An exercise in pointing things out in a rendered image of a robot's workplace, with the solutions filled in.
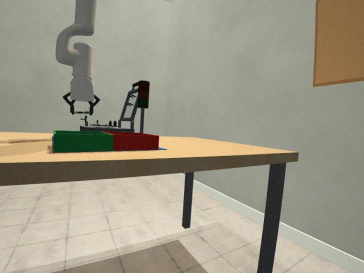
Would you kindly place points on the green open tray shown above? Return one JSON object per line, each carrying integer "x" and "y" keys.
{"x": 82, "y": 141}

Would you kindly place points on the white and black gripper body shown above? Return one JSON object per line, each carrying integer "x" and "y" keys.
{"x": 82, "y": 89}

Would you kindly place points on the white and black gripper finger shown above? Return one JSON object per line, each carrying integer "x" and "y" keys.
{"x": 70, "y": 103}
{"x": 91, "y": 109}

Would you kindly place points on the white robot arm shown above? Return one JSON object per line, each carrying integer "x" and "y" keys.
{"x": 81, "y": 57}

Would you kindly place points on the red bin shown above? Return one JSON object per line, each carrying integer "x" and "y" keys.
{"x": 134, "y": 141}

